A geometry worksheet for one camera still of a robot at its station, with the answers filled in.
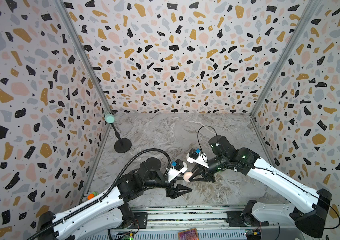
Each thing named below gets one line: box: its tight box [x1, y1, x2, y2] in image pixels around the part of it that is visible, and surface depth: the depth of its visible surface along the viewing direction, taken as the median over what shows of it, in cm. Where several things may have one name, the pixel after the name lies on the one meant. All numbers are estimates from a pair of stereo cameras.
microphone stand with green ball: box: [105, 114, 132, 154], surface depth 102 cm
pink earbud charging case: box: [183, 171, 193, 182], surface depth 63 cm
